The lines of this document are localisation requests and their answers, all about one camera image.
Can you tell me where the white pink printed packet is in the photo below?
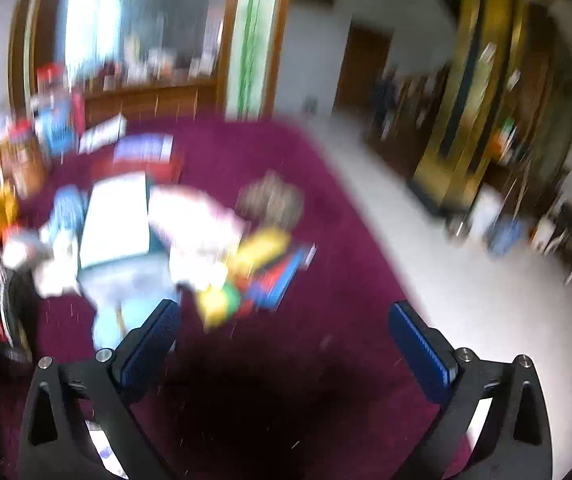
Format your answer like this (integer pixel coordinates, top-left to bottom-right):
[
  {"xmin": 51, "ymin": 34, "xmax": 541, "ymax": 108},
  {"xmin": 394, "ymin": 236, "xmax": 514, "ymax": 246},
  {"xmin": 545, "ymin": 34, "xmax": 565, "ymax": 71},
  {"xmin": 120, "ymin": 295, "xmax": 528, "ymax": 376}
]
[{"xmin": 148, "ymin": 185, "xmax": 247, "ymax": 291}]

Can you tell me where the orange box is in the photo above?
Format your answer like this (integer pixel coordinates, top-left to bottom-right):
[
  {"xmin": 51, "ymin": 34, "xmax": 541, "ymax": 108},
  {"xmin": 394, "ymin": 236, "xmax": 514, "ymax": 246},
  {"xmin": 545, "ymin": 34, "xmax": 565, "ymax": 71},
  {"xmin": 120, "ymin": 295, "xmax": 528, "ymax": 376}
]
[{"xmin": 488, "ymin": 117, "xmax": 519, "ymax": 161}]

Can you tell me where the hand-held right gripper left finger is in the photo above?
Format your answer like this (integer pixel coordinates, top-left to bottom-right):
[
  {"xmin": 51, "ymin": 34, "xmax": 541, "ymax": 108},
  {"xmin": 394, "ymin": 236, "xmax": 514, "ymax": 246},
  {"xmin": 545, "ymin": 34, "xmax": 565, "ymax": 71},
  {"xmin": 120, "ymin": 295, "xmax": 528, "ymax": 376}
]
[{"xmin": 18, "ymin": 299, "xmax": 183, "ymax": 480}]

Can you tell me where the flat blue white packet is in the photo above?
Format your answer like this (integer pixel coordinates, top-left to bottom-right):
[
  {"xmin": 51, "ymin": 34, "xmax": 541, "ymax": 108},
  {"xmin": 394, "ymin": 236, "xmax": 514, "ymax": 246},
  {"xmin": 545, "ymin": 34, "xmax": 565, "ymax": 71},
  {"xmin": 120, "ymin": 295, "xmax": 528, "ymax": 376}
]
[{"xmin": 113, "ymin": 132, "xmax": 174, "ymax": 163}]

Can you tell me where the white bucket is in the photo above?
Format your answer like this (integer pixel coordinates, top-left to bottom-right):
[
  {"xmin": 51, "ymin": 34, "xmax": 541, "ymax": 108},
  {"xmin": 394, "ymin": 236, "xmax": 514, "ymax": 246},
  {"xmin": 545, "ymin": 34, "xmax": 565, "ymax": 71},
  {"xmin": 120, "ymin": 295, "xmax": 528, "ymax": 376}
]
[{"xmin": 468, "ymin": 185, "xmax": 505, "ymax": 244}]

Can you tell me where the brown fuzzy lump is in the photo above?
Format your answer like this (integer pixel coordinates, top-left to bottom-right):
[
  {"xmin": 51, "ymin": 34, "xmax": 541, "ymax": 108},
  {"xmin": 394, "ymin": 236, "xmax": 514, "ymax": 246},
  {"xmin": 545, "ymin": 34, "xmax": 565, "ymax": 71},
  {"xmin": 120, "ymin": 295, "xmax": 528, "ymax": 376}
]
[{"xmin": 238, "ymin": 172, "xmax": 304, "ymax": 228}]

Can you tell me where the dark jacket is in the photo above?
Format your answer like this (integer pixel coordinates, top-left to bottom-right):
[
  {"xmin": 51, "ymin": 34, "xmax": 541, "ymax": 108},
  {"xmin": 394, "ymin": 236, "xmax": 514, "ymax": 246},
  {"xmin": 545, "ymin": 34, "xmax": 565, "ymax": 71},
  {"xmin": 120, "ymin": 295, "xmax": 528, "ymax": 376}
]
[{"xmin": 371, "ymin": 72, "xmax": 399, "ymax": 133}]

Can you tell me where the tall clear jar red lid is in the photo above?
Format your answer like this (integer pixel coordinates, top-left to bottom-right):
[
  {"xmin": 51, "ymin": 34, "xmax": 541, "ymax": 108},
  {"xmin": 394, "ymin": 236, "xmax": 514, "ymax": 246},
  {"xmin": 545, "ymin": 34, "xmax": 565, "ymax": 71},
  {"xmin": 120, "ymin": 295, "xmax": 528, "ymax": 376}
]
[{"xmin": 30, "ymin": 62, "xmax": 86, "ymax": 156}]

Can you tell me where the blue red flat packet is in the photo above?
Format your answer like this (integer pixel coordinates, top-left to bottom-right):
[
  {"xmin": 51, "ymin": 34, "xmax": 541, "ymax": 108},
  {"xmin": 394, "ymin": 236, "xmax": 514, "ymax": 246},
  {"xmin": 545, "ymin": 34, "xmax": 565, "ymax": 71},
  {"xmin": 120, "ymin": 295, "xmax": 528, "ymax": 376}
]
[{"xmin": 236, "ymin": 227, "xmax": 317, "ymax": 311}]

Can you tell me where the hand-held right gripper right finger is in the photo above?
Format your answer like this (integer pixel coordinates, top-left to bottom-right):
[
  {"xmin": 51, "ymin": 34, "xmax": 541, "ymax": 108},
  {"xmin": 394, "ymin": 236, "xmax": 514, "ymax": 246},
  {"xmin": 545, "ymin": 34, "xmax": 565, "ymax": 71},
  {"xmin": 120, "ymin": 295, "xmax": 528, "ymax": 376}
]
[{"xmin": 388, "ymin": 301, "xmax": 552, "ymax": 480}]

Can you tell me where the clear jar with brown sticks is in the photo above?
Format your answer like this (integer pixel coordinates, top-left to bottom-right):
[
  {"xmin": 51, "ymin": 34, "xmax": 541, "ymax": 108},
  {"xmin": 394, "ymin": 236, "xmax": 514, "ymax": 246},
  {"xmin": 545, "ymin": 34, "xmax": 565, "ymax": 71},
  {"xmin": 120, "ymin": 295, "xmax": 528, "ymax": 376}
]
[{"xmin": 0, "ymin": 117, "xmax": 49, "ymax": 197}]

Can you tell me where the golden pillar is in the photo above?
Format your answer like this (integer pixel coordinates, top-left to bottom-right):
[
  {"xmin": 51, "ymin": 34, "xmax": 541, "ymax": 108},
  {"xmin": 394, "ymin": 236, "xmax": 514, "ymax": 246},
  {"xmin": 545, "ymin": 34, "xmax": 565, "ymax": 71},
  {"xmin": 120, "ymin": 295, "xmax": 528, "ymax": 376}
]
[{"xmin": 410, "ymin": 0, "xmax": 534, "ymax": 217}]

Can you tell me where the red foil packet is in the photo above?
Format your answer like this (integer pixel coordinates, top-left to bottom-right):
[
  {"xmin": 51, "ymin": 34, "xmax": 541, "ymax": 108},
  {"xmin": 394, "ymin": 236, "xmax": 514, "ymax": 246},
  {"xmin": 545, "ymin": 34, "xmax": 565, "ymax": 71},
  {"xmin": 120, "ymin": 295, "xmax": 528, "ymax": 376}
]
[{"xmin": 93, "ymin": 152, "xmax": 184, "ymax": 186}]

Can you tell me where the wood framed glass partition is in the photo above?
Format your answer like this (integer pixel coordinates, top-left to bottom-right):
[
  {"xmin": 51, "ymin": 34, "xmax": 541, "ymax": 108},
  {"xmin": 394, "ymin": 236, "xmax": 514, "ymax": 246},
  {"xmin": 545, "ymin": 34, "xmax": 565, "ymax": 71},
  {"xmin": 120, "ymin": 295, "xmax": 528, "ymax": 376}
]
[{"xmin": 8, "ymin": 0, "xmax": 247, "ymax": 128}]

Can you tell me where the green white tissue pack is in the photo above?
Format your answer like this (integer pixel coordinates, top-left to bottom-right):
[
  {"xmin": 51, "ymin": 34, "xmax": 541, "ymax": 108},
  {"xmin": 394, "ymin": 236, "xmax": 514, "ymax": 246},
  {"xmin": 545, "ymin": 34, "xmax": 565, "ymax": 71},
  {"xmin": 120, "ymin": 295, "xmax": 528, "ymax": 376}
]
[{"xmin": 78, "ymin": 172, "xmax": 151, "ymax": 268}]

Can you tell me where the bamboo painted panel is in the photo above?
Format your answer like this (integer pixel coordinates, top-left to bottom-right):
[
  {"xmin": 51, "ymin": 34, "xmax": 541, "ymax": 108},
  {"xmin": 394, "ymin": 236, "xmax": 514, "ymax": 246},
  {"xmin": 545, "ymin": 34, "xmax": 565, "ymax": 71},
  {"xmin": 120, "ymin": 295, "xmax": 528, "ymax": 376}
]
[{"xmin": 226, "ymin": 0, "xmax": 297, "ymax": 122}]

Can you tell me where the brown wooden door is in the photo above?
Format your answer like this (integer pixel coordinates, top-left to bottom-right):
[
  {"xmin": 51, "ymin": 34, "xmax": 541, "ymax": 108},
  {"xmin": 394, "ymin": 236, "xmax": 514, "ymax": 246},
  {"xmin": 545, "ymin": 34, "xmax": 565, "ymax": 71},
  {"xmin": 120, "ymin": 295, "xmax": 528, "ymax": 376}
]
[{"xmin": 336, "ymin": 25, "xmax": 394, "ymax": 112}]

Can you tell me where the light blue sock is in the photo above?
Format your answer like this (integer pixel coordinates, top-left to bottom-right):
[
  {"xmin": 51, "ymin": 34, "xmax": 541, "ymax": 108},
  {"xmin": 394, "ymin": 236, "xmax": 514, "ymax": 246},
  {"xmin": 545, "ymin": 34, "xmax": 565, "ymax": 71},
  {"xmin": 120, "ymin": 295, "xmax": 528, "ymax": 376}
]
[{"xmin": 90, "ymin": 280, "xmax": 177, "ymax": 352}]

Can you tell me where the yellow green striped packet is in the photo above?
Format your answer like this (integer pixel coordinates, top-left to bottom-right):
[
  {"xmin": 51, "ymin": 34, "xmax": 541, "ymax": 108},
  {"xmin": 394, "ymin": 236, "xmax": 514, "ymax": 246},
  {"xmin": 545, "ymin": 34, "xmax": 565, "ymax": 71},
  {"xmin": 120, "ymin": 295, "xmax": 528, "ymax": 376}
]
[{"xmin": 195, "ymin": 280, "xmax": 247, "ymax": 332}]

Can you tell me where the blue plastic bag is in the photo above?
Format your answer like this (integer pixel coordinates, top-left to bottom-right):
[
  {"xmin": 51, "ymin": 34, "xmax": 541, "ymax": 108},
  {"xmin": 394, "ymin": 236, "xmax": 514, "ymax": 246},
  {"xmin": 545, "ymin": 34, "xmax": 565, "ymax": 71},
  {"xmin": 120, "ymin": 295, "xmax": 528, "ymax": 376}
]
[{"xmin": 488, "ymin": 220, "xmax": 525, "ymax": 257}]

